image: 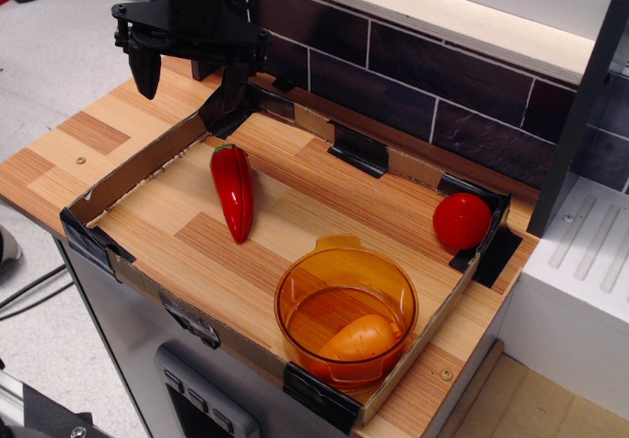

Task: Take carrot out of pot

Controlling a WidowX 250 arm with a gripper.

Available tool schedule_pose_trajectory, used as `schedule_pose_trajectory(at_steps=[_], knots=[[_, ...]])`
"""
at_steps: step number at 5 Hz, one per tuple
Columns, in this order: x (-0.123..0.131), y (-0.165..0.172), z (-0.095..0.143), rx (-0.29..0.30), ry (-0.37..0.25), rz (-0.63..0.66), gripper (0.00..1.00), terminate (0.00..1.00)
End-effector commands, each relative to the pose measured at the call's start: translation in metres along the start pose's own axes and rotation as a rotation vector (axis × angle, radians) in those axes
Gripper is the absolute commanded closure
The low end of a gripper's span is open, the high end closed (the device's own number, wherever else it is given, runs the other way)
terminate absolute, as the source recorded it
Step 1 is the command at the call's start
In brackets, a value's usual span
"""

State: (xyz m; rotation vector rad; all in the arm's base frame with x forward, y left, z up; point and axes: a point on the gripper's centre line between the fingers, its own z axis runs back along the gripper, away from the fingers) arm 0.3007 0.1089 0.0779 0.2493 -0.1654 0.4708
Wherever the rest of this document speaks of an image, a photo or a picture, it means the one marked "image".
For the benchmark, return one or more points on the dark grey vertical post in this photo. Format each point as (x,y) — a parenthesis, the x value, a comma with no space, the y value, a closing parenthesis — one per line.
(608,60)

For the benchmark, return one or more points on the red toy tomato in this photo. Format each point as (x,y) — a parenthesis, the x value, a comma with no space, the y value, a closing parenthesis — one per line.
(462,220)

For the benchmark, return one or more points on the transparent orange plastic pot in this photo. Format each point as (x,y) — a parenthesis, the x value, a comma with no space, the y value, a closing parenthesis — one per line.
(337,282)

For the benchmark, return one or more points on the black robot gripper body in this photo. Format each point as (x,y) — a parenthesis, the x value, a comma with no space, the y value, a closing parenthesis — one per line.
(201,30)

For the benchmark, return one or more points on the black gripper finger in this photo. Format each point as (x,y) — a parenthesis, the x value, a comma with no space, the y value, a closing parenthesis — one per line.
(145,64)
(234,84)

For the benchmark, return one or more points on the red toy chili pepper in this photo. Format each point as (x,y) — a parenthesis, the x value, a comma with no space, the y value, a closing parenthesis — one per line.
(233,180)

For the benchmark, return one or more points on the cardboard fence with black tape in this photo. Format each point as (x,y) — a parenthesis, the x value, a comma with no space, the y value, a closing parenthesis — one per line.
(156,264)

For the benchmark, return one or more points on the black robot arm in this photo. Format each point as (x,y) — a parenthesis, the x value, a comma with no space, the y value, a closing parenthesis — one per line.
(207,32)

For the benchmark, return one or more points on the white toy sink drainboard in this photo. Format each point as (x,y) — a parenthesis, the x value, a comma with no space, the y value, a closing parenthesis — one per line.
(583,255)

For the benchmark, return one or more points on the grey toy oven control panel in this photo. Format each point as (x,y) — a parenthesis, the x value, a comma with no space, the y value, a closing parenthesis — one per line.
(202,409)

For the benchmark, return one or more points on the orange toy carrot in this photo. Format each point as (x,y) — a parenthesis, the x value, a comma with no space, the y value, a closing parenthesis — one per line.
(364,338)

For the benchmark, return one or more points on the black metal bracket with bolt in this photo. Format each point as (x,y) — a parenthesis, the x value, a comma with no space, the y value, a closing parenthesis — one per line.
(25,412)

